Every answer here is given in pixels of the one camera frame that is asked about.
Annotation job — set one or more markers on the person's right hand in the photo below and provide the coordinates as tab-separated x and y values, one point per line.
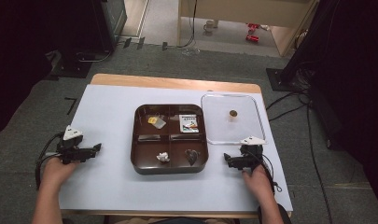
257	183

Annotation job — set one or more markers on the crumpled white paper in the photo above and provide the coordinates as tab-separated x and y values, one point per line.
163	156

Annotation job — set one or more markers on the black stand with base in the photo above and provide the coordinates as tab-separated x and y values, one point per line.
289	62

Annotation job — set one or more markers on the clear lid with gold knob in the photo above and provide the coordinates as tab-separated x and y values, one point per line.
233	124

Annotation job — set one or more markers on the white table mat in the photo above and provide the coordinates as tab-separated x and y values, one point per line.
109	174

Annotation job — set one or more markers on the light wooden desk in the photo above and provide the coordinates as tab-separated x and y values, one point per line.
239	12

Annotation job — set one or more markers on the person's left hand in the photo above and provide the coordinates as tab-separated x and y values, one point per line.
54	174

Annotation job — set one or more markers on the white printed card box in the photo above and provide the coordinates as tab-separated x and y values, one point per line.
188	123

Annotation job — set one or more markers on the wooden table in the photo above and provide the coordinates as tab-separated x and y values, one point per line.
165	81

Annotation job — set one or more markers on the brown four-compartment tray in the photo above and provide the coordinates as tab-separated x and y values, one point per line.
169	146

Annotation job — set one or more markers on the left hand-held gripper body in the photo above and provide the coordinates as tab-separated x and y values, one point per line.
69	146

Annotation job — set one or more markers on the grey mug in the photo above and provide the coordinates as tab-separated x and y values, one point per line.
209	26

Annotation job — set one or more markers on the yellow and clear packet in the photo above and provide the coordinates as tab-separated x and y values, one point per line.
156	122

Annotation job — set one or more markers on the red can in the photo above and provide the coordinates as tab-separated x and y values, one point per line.
252	38
253	26

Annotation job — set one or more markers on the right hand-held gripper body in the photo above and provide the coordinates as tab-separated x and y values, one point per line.
251	152

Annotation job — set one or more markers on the crumpled dark wrapper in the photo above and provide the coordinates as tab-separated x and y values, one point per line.
192	156

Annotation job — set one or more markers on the black cabinet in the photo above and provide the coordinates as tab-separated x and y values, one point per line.
107	21

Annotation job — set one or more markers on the black stand base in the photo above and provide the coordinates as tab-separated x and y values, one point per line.
73	67

